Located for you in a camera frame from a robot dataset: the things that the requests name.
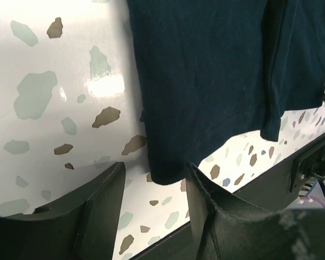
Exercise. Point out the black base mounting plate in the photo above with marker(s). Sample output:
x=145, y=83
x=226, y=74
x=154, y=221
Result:
x=274, y=190

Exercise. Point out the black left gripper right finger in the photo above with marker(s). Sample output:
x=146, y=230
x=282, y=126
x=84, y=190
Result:
x=224, y=226

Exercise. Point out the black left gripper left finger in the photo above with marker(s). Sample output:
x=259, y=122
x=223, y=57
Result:
x=80, y=225

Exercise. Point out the navy maroon tank top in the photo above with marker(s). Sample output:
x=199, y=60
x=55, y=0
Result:
x=210, y=70

